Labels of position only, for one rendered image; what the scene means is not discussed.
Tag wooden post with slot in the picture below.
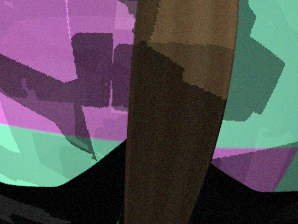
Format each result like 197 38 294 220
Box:
118 198 125 224

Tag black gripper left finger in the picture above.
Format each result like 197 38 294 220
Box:
0 139 126 224

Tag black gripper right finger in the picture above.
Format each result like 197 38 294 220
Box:
189 163 298 224

